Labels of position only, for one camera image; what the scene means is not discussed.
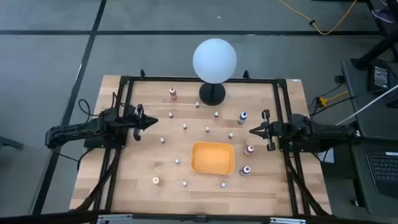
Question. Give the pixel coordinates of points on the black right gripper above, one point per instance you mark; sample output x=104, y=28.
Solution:
x=271, y=145

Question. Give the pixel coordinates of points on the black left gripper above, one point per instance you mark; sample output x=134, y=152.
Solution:
x=137, y=134

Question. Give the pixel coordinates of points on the pink food coloring bottle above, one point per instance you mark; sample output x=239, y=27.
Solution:
x=248, y=150

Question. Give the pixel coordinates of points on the blue food coloring bottle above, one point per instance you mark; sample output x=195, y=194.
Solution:
x=242, y=117

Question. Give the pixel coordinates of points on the red-orange food coloring bottle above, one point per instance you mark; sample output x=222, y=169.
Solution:
x=173, y=93

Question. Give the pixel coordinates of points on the purple food coloring bottle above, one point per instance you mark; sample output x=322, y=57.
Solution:
x=245, y=170

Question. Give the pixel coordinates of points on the yellow plastic bin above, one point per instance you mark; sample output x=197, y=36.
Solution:
x=213, y=158

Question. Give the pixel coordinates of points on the yellow food coloring bottle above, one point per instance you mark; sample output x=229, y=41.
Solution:
x=156, y=180

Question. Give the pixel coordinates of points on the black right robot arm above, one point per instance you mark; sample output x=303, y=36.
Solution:
x=326, y=133

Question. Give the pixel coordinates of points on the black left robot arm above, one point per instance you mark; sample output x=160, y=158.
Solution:
x=77, y=129

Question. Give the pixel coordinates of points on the yellow power plug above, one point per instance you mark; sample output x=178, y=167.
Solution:
x=323, y=101

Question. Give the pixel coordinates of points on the white paper sheet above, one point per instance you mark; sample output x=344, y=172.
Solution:
x=329, y=157

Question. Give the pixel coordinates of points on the white globe lamp black base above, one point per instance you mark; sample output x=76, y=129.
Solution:
x=214, y=60

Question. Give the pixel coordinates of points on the black power plug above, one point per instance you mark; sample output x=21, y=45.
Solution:
x=339, y=79

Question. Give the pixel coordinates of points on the dark laptop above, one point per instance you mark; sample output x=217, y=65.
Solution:
x=384, y=169

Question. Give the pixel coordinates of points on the black power supply brick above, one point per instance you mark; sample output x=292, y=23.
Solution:
x=381, y=76

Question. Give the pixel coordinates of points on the black T-foot desk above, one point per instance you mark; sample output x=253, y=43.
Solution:
x=373, y=51

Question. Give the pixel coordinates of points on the dark grey furniture leg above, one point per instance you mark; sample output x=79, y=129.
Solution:
x=9, y=143

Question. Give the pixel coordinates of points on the person's sports shoe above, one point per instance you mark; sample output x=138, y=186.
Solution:
x=385, y=15

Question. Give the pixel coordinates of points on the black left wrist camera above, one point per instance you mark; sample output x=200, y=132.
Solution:
x=131, y=118

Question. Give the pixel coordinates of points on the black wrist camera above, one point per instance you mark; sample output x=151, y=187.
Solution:
x=279, y=129
x=131, y=118

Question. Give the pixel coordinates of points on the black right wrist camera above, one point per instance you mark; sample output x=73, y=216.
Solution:
x=279, y=129

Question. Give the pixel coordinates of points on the black aluminium frame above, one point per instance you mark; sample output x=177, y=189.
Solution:
x=202, y=79

